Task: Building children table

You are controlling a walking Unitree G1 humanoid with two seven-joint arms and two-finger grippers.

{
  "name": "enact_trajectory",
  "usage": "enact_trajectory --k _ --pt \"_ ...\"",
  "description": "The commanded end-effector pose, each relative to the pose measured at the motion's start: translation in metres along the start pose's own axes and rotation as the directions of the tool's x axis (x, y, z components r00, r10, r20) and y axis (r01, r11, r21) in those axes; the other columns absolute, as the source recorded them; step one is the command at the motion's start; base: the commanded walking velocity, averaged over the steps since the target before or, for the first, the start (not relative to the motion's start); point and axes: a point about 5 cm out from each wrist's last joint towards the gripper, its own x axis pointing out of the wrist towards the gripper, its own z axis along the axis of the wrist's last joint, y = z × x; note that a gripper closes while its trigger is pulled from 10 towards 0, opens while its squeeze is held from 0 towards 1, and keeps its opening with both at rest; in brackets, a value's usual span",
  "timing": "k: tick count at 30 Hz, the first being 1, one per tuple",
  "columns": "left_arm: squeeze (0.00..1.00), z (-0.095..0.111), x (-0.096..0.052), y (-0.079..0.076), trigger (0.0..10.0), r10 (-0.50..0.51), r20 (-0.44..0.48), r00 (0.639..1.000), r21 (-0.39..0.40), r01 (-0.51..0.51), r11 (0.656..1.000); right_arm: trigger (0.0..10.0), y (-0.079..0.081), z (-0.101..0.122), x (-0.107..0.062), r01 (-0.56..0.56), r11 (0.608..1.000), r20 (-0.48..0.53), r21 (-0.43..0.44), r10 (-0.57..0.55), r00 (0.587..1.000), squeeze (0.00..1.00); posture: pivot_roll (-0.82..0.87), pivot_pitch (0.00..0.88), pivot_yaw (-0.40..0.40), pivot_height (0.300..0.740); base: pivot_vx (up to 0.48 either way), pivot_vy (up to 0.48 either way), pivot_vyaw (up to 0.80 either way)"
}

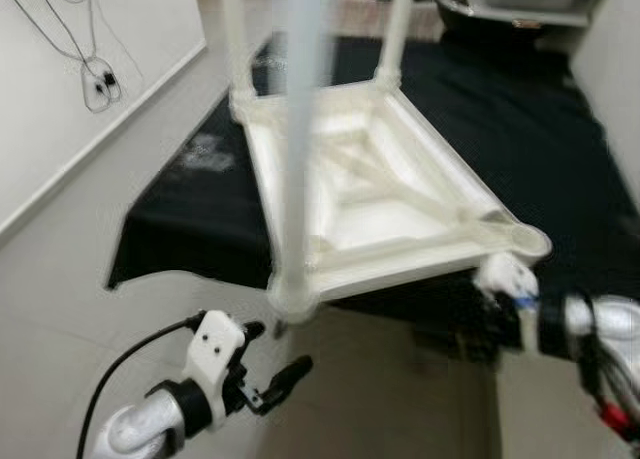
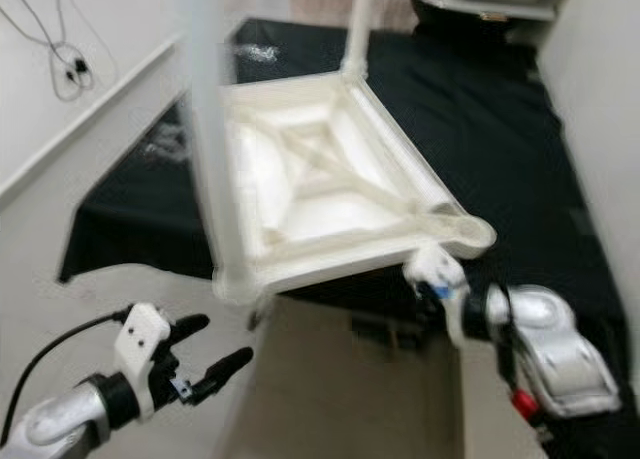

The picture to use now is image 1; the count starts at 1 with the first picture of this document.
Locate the white plastic children table top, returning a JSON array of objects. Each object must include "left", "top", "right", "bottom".
[{"left": 230, "top": 74, "right": 553, "bottom": 325}]

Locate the black table cloth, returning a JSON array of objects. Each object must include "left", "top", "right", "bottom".
[{"left": 105, "top": 34, "right": 640, "bottom": 340}]

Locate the beige woven cloth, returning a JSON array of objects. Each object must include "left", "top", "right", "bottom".
[{"left": 330, "top": 0, "right": 441, "bottom": 40}]

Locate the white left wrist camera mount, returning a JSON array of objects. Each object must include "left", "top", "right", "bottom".
[{"left": 187, "top": 312, "right": 246, "bottom": 430}]

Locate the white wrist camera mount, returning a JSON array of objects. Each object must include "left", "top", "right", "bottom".
[
  {"left": 187, "top": 312, "right": 246, "bottom": 430},
  {"left": 475, "top": 254, "right": 546, "bottom": 355}
]

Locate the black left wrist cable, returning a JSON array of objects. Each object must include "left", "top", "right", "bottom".
[{"left": 75, "top": 317, "right": 206, "bottom": 459}]

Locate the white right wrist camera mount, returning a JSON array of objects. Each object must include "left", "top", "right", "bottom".
[{"left": 475, "top": 254, "right": 546, "bottom": 355}]

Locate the black floor power cable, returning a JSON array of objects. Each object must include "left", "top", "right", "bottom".
[{"left": 0, "top": 0, "right": 126, "bottom": 115}]

